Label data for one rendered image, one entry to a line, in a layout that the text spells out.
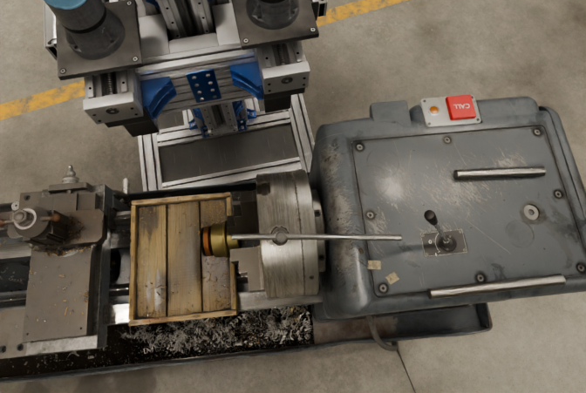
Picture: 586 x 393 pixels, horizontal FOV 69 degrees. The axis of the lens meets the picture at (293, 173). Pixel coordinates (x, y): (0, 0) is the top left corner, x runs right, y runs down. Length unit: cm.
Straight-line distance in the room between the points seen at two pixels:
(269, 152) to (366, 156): 116
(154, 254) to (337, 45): 179
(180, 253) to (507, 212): 88
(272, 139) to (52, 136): 123
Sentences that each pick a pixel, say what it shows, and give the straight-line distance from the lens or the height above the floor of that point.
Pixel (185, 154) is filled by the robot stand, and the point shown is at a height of 21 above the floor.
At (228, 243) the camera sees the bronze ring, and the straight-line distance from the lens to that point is 107.
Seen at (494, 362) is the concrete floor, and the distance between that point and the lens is 237.
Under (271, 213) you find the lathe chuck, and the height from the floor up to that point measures 124.
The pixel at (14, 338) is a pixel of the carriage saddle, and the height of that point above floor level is 90.
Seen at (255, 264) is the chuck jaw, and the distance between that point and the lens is 106.
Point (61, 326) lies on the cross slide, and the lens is 131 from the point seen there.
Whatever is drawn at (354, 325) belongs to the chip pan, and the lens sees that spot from 163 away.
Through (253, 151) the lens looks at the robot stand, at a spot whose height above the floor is 21.
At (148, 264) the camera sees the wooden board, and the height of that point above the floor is 88.
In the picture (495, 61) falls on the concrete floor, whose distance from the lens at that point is 290.
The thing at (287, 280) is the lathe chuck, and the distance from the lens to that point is 98.
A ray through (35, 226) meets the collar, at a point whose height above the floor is 114.
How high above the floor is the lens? 215
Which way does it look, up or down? 70 degrees down
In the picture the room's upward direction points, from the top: 3 degrees clockwise
